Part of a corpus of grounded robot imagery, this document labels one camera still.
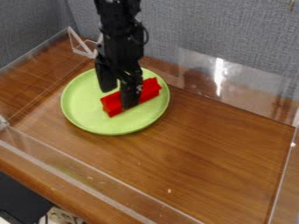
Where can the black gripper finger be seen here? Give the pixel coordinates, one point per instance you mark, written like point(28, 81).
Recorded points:
point(131, 88)
point(107, 80)

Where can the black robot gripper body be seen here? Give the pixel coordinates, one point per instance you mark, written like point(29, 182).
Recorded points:
point(126, 35)

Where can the red rectangular block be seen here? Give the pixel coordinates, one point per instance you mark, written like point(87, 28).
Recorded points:
point(111, 101)

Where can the light green round plate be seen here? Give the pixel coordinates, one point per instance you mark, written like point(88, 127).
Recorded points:
point(83, 109)

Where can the black box under table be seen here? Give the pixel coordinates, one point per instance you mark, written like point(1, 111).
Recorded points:
point(21, 205)

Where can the clear acrylic corner bracket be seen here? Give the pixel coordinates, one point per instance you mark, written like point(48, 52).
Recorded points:
point(84, 47)

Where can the clear acrylic enclosure walls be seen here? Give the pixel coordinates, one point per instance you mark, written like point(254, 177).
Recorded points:
point(216, 162)

